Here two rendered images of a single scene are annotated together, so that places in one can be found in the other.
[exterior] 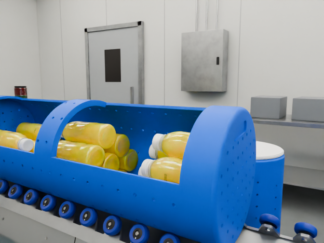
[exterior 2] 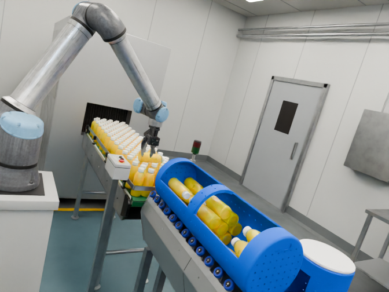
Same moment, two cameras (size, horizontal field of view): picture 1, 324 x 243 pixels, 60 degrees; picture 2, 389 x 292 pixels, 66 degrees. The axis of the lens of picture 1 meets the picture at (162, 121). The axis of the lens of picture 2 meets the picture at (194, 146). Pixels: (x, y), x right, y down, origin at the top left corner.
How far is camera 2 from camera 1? 70 cm
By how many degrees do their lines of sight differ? 26
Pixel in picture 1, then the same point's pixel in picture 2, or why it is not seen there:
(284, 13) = not seen: outside the picture
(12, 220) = (167, 232)
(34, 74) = (217, 102)
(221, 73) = not seen: outside the picture
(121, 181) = (217, 243)
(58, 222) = (186, 245)
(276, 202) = not seen: outside the picture
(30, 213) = (176, 233)
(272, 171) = (332, 281)
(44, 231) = (179, 246)
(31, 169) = (183, 214)
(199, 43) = (380, 125)
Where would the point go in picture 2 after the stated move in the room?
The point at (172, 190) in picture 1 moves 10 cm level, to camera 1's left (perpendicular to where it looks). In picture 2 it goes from (234, 260) to (210, 247)
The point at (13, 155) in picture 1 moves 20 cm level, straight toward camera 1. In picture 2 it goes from (178, 202) to (175, 219)
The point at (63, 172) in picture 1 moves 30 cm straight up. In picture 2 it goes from (196, 224) to (214, 161)
